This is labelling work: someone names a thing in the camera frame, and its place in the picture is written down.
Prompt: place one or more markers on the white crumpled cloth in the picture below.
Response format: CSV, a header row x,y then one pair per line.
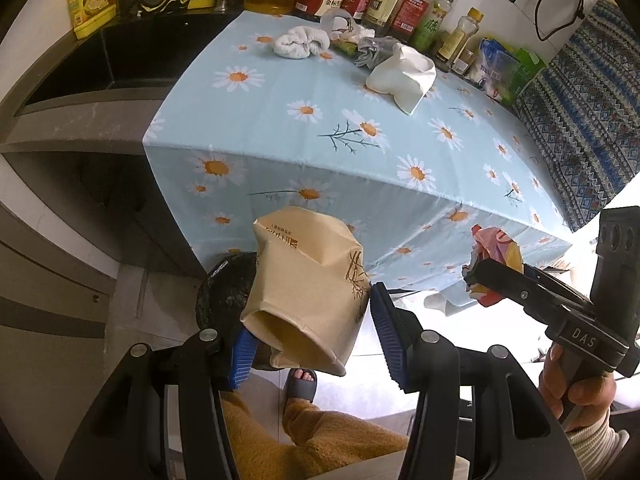
x,y
300,42

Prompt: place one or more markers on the clear bottle with beige label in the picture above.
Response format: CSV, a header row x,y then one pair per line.
x,y
459,40

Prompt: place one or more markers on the clear bottle with red label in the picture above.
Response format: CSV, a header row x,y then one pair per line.
x,y
417,7

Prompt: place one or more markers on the grey kitchen cabinet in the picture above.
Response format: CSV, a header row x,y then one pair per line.
x,y
50,270

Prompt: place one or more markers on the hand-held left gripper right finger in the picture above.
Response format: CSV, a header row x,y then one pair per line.
x,y
387,340

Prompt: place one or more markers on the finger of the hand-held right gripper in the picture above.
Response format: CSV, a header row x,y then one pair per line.
x,y
555,282
505,287

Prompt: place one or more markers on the small seasoning jar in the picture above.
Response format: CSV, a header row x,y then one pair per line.
x,y
467,62

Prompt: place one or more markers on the black trash bin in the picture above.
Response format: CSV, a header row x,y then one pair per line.
x,y
225,290

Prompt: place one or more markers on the person's right forearm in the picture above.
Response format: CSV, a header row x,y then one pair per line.
x,y
595,445

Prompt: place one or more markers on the black kitchen sink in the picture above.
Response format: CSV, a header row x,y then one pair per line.
x,y
125,60

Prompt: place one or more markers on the dark slipper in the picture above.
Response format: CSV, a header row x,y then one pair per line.
x,y
300,392

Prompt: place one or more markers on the daisy print blue tablecloth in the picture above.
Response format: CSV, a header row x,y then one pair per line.
x,y
300,160

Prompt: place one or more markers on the crushed brown paper cup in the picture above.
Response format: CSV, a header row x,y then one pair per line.
x,y
300,300

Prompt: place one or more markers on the blue patterned cloth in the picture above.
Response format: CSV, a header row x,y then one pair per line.
x,y
585,125

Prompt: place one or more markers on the white and blue salt bag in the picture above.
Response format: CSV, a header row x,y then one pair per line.
x,y
495,67

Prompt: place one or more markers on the person's right hand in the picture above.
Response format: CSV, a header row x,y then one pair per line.
x,y
585,395

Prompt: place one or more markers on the green plastic bag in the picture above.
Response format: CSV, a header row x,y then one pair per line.
x,y
527,72

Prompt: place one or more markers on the clear bag with white tissue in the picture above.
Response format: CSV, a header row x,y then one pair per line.
x,y
345,27

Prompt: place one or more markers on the colourful wrapper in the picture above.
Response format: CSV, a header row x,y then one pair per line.
x,y
500,245

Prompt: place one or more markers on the white crumpled paper bag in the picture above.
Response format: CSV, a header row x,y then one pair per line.
x,y
405,75

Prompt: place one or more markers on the bottle with green label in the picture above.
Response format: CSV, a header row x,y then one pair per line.
x,y
434,27

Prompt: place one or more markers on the silver foil bag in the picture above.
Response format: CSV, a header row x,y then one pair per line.
x,y
375,52

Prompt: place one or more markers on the small green wrapper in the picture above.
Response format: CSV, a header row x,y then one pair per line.
x,y
345,49

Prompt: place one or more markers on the person's leg in yellow trousers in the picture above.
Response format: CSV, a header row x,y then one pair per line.
x,y
310,445

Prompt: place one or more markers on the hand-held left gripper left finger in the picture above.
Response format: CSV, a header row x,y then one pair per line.
x,y
242,360

